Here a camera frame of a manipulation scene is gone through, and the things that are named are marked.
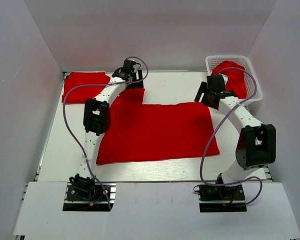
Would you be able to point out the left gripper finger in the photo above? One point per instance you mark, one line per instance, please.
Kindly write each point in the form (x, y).
(140, 74)
(135, 85)

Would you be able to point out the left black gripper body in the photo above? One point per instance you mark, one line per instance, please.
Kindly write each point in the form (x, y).
(131, 75)

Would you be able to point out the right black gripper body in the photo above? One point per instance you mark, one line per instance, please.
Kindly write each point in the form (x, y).
(208, 102)

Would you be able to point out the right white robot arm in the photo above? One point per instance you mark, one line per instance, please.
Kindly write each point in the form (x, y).
(256, 146)

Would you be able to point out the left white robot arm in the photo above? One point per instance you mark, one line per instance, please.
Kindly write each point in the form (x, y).
(96, 114)

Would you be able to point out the red t shirt in basket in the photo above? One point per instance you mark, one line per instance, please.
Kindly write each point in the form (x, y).
(236, 78)

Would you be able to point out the white plastic basket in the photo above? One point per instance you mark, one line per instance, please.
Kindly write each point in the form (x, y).
(250, 79)

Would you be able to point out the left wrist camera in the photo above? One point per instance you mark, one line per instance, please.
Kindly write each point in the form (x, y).
(131, 63)

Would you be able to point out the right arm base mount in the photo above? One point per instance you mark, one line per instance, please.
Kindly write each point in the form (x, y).
(220, 199)

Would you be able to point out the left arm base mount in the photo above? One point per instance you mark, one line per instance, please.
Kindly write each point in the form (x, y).
(96, 201)

